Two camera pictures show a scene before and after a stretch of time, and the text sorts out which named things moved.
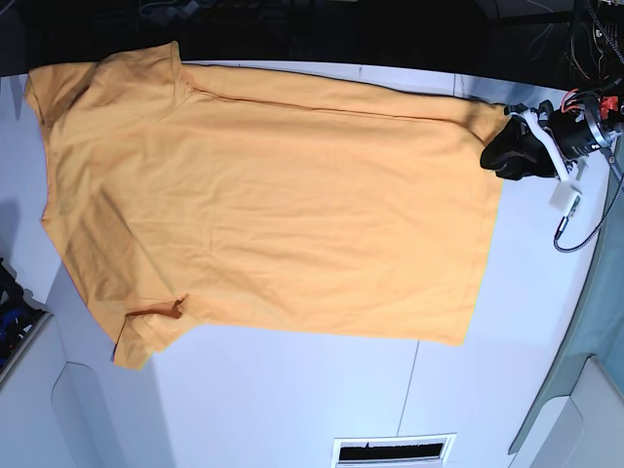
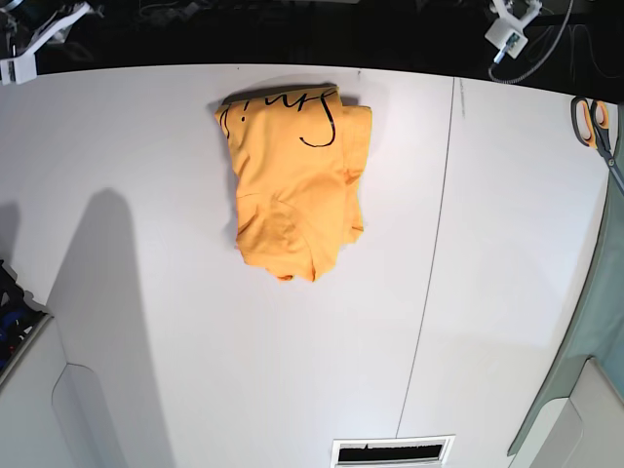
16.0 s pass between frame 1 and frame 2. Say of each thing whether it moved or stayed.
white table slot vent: stayed
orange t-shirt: moved
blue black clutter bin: stayed
